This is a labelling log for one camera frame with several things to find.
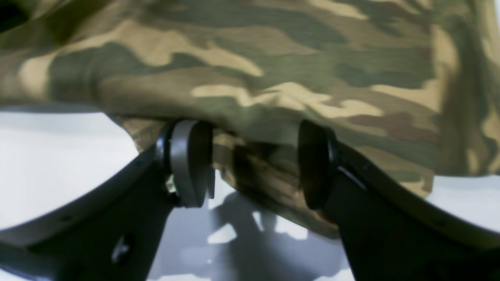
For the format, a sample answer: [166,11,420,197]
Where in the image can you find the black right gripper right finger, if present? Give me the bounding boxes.
[298,120,500,281]

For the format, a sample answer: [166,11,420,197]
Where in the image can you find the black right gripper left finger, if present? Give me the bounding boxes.
[0,119,215,281]

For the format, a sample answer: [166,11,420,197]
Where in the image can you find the camouflage T-shirt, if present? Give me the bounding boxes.
[1,0,499,238]

